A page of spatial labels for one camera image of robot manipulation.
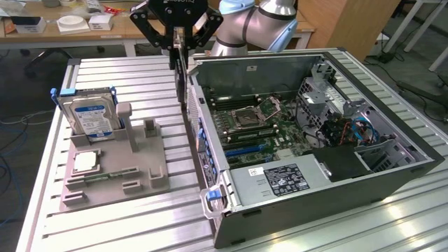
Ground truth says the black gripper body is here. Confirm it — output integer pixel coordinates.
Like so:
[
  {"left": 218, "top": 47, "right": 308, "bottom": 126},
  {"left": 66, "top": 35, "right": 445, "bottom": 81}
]
[{"left": 146, "top": 0, "right": 208, "bottom": 27}]

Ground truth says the graphics card with metal bracket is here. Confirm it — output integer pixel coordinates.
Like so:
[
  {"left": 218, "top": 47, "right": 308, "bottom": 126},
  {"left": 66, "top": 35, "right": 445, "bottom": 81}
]
[{"left": 169, "top": 26, "right": 192, "bottom": 104}]

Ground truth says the blue expansion slot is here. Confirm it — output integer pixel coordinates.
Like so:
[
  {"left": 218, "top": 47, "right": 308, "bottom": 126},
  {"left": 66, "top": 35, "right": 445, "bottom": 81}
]
[{"left": 222, "top": 143, "right": 273, "bottom": 159}]

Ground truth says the red packet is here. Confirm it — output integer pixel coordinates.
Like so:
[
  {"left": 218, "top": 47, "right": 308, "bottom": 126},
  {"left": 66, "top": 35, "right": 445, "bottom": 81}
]
[{"left": 104, "top": 6, "right": 132, "bottom": 16}]

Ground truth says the small white cardboard box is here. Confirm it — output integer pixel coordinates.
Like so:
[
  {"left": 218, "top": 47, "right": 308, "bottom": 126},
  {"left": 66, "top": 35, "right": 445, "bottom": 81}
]
[{"left": 88, "top": 14, "right": 114, "bottom": 31}]

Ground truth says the white square plastic holder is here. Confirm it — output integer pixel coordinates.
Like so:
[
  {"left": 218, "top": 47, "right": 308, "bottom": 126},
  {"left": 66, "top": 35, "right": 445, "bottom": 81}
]
[{"left": 57, "top": 15, "right": 90, "bottom": 35}]

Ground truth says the wooden desk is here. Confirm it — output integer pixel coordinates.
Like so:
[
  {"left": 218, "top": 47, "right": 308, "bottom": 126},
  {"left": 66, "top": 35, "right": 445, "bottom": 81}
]
[{"left": 0, "top": 0, "right": 316, "bottom": 57}]

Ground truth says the black office chair base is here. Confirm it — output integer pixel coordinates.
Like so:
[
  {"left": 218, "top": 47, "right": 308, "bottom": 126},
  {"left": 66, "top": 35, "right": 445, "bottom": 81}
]
[{"left": 22, "top": 47, "right": 105, "bottom": 78}]

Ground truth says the metal socket cover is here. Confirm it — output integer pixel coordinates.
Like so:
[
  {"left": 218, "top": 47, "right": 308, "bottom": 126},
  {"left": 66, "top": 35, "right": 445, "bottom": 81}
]
[{"left": 257, "top": 96, "right": 285, "bottom": 122}]

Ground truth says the white box with dark lid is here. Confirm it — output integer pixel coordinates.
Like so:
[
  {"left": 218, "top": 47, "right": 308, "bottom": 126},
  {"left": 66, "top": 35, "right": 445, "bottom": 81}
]
[{"left": 9, "top": 16, "right": 46, "bottom": 34}]

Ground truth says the CPU socket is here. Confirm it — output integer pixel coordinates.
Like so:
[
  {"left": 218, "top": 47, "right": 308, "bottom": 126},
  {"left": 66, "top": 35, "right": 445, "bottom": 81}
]
[{"left": 230, "top": 106, "right": 266, "bottom": 128}]

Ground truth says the hard disk with blue caddy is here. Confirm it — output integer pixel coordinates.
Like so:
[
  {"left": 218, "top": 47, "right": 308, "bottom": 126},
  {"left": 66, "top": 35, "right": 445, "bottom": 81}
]
[{"left": 48, "top": 85, "right": 118, "bottom": 144}]

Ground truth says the tall silver disk bay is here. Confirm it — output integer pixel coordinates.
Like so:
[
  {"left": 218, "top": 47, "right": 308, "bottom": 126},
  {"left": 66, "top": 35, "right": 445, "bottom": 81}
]
[{"left": 296, "top": 61, "right": 366, "bottom": 124}]

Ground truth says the green RAM stick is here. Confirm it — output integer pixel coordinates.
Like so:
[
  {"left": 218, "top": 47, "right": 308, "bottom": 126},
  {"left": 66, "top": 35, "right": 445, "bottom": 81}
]
[
  {"left": 226, "top": 128, "right": 278, "bottom": 142},
  {"left": 81, "top": 170, "right": 140, "bottom": 182}
]

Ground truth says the wooden cabinet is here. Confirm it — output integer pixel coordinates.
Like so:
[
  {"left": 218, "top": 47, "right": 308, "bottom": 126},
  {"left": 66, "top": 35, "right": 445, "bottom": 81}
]
[{"left": 306, "top": 0, "right": 401, "bottom": 57}]

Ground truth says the green motherboard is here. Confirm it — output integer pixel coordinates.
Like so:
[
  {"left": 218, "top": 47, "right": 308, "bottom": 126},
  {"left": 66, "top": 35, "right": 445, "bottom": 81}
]
[{"left": 202, "top": 86, "right": 316, "bottom": 170}]

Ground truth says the black power adapter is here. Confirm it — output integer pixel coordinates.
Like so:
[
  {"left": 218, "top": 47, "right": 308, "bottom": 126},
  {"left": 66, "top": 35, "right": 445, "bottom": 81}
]
[{"left": 376, "top": 51, "right": 396, "bottom": 64}]

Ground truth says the silver CPU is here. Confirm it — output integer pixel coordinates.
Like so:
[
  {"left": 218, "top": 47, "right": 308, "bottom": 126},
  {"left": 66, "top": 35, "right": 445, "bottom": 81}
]
[{"left": 73, "top": 151, "right": 100, "bottom": 172}]

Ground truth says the grey parts rack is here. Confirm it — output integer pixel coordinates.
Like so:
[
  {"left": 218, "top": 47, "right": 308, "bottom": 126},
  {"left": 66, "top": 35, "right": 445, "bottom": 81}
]
[{"left": 58, "top": 102, "right": 172, "bottom": 213}]

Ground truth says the grey power supply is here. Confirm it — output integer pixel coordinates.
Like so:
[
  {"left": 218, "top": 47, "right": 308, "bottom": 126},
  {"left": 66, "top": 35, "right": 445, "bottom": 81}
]
[{"left": 229, "top": 153, "right": 332, "bottom": 207}]

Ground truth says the black plastic shroud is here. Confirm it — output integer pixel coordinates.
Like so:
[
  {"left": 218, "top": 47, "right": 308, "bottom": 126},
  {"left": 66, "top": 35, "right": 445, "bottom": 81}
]
[{"left": 313, "top": 145, "right": 374, "bottom": 183}]

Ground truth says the black floor stand base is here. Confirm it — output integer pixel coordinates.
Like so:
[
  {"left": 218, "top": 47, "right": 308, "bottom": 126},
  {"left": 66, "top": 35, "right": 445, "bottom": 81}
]
[{"left": 397, "top": 80, "right": 448, "bottom": 99}]

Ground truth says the low silver disk bay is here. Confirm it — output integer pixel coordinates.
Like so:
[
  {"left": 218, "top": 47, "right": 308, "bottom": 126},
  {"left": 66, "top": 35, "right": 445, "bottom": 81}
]
[{"left": 353, "top": 138, "right": 422, "bottom": 174}]

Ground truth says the open PC case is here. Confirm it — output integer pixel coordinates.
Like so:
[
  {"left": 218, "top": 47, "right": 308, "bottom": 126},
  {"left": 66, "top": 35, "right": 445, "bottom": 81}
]
[{"left": 184, "top": 51, "right": 446, "bottom": 250}]

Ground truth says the blue disk wire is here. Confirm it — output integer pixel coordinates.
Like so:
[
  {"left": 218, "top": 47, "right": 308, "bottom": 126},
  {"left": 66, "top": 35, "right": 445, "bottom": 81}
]
[{"left": 350, "top": 117, "right": 381, "bottom": 145}]

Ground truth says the white table frame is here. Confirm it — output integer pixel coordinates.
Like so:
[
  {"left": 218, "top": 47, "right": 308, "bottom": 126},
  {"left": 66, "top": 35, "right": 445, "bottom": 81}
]
[{"left": 382, "top": 0, "right": 448, "bottom": 71}]

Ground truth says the blue floor cable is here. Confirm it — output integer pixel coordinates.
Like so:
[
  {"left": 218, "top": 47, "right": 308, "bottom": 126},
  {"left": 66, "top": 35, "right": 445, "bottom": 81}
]
[{"left": 0, "top": 123, "right": 30, "bottom": 229}]

